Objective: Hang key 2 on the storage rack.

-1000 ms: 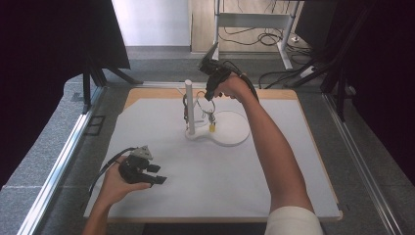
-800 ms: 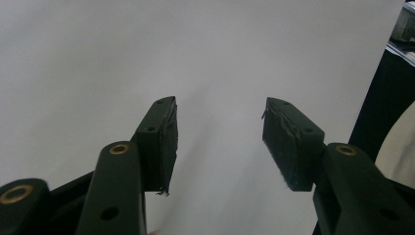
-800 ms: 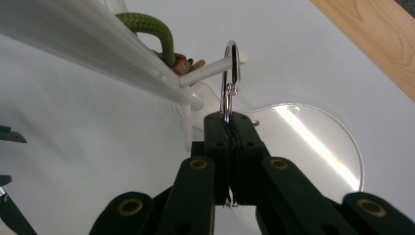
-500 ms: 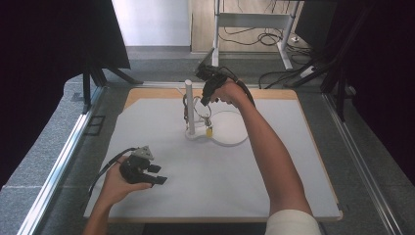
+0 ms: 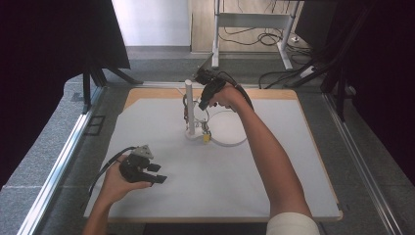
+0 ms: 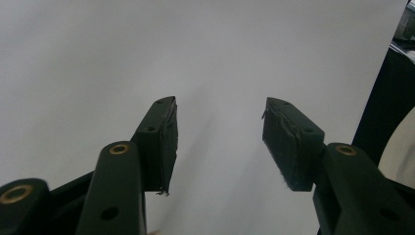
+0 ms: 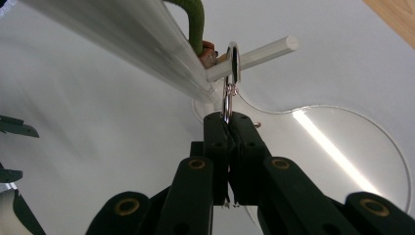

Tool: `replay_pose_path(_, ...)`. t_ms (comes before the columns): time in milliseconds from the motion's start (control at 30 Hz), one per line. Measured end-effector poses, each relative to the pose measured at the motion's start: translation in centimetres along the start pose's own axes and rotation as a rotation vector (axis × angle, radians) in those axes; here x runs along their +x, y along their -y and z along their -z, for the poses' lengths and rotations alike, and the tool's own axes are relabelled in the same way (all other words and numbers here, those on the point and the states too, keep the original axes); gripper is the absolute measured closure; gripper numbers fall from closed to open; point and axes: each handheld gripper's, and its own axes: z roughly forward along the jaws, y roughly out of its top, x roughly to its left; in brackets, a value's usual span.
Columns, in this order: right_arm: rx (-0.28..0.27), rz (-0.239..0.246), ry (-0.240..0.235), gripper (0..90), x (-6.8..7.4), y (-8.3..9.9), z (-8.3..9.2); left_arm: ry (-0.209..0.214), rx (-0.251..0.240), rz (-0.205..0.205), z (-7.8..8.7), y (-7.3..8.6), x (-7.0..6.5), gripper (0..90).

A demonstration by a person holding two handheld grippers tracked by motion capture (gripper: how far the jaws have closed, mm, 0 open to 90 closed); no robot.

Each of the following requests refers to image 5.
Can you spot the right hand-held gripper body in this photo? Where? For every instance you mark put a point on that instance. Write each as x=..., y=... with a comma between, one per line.
x=212, y=81

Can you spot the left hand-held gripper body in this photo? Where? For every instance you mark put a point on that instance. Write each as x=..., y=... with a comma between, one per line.
x=132, y=169

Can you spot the white key stand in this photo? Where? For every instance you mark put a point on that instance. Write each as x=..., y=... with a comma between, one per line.
x=190, y=107

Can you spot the person's right hand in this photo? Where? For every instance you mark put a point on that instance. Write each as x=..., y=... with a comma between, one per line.
x=233, y=96

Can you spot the person's left hand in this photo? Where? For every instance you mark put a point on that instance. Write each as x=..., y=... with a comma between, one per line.
x=112, y=186

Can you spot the white table mat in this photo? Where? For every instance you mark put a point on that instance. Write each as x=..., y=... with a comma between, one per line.
x=195, y=182

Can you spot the black stand legs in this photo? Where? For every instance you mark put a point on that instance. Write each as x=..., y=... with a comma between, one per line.
x=86, y=91

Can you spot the white power strip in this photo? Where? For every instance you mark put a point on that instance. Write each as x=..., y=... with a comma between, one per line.
x=308, y=71

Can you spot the black metal stand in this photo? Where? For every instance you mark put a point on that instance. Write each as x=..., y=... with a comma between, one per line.
x=341, y=98

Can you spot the black curtain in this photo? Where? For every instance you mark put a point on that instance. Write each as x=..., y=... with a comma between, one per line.
x=49, y=65
x=385, y=81

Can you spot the person's white sleeve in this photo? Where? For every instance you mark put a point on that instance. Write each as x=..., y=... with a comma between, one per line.
x=292, y=225

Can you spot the black bracket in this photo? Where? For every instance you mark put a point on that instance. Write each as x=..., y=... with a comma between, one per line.
x=95, y=125

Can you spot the white desk frame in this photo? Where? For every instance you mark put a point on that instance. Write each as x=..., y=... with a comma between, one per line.
x=251, y=20

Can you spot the aluminium rail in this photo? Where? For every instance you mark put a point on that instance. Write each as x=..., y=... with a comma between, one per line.
x=58, y=169
x=365, y=163

